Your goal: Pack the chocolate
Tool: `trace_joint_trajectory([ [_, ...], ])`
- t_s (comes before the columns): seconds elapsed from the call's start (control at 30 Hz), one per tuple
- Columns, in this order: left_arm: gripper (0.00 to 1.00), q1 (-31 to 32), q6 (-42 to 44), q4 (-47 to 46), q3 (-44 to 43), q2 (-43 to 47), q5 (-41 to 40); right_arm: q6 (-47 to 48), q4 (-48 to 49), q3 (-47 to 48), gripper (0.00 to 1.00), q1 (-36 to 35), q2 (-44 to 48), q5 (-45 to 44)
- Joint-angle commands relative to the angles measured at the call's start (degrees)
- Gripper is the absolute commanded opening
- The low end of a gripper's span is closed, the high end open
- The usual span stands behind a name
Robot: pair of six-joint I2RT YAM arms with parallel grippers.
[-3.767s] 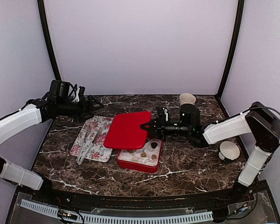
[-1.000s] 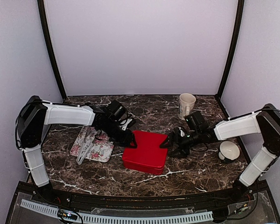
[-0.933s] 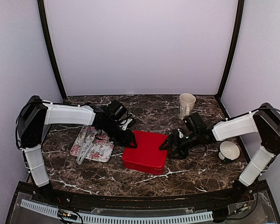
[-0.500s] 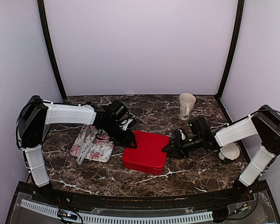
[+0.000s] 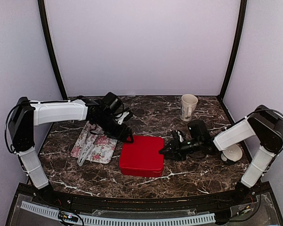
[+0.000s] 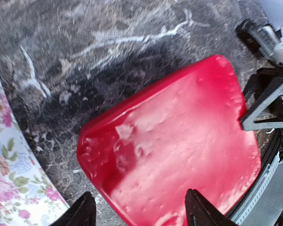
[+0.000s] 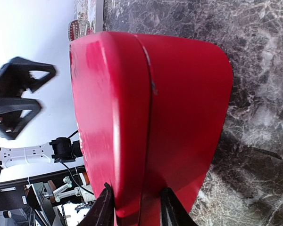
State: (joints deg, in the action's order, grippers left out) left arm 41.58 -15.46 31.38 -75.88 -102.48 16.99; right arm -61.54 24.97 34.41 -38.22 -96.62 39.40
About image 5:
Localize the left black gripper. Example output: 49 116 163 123
95 113 134 144

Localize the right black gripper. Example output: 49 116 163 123
159 137 201 161

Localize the red box lid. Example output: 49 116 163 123
119 136 164 178

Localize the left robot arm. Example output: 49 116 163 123
4 92 134 205

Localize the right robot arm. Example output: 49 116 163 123
159 105 283 204

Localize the floral rectangular tray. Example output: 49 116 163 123
71 122 117 164

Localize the cream ceramic mug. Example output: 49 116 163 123
180 94 198 121

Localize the white and dark bowl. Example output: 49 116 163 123
221 144 243 163

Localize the small circuit board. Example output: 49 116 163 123
58 211 79 223

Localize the black front table rail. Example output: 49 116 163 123
41 190 245 212

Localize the white slotted cable duct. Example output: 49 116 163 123
20 201 216 226

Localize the left black frame post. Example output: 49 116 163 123
37 0 68 100

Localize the black frame post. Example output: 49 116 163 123
37 0 68 100
219 0 248 97

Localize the right black frame post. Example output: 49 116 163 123
219 0 248 97

